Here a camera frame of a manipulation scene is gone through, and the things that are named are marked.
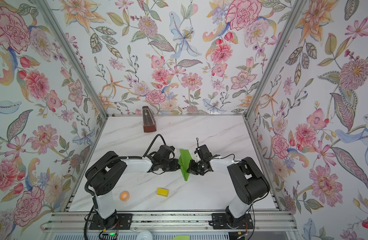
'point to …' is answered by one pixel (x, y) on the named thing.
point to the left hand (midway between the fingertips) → (183, 168)
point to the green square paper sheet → (184, 158)
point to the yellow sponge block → (162, 192)
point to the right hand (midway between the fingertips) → (186, 170)
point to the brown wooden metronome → (149, 124)
